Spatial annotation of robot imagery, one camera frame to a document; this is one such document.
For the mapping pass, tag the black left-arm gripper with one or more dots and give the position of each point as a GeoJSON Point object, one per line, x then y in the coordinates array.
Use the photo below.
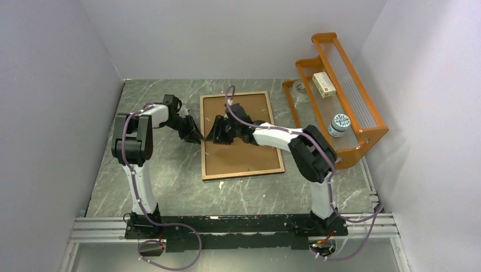
{"type": "Point", "coordinates": [192, 128]}

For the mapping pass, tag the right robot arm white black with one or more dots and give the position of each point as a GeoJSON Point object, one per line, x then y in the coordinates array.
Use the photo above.
{"type": "Point", "coordinates": [313, 155]}

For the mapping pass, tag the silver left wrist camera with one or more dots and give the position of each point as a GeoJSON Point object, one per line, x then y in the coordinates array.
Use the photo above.
{"type": "Point", "coordinates": [183, 111]}

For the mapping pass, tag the orange wooden shelf rack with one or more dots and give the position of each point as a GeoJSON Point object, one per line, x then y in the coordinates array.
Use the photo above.
{"type": "Point", "coordinates": [367, 126]}

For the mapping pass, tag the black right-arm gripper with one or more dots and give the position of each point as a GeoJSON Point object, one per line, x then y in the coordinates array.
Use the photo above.
{"type": "Point", "coordinates": [216, 134]}

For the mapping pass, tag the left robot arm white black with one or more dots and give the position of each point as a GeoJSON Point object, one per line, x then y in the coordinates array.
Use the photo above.
{"type": "Point", "coordinates": [132, 145]}

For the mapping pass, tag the light wooden picture frame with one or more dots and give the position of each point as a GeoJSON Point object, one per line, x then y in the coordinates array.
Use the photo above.
{"type": "Point", "coordinates": [240, 176]}

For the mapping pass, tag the blue white ceramic jar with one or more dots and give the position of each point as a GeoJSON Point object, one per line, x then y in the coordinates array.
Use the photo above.
{"type": "Point", "coordinates": [339, 124]}

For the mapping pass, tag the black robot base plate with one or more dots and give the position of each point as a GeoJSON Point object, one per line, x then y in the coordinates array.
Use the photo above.
{"type": "Point", "coordinates": [181, 233]}

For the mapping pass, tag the aluminium rail frame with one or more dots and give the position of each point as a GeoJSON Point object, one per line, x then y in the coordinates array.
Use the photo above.
{"type": "Point", "coordinates": [264, 211]}

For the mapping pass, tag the white red medicine box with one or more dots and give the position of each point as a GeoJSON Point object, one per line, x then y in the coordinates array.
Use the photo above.
{"type": "Point", "coordinates": [323, 84]}

